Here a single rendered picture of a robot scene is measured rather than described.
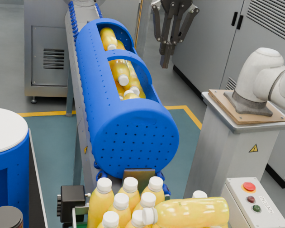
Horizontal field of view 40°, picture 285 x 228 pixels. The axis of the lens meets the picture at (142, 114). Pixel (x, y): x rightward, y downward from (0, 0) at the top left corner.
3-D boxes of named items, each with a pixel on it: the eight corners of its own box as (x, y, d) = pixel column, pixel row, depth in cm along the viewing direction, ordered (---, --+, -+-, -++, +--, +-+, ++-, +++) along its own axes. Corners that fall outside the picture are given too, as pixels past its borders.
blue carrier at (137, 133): (126, 73, 208) (136, 21, 195) (168, 181, 136) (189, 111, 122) (72, 68, 201) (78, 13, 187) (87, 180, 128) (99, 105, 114)
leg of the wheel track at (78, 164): (79, 189, 263) (86, 109, 232) (80, 195, 258) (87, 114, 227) (71, 189, 261) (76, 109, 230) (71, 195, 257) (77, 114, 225)
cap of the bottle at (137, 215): (134, 212, 100) (135, 207, 99) (148, 217, 99) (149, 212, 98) (129, 223, 97) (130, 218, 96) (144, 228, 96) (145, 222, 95)
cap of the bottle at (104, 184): (104, 193, 104) (105, 188, 103) (93, 186, 106) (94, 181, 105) (114, 187, 107) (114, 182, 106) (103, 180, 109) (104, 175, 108)
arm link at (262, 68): (245, 83, 188) (262, 40, 177) (278, 100, 178) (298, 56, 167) (227, 89, 177) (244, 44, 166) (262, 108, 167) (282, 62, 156)
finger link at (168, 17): (176, 2, 96) (171, 2, 96) (167, 45, 102) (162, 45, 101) (172, -2, 99) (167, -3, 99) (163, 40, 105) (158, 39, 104)
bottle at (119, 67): (104, 63, 166) (111, 84, 151) (111, 49, 164) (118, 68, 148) (120, 69, 169) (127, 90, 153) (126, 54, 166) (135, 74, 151)
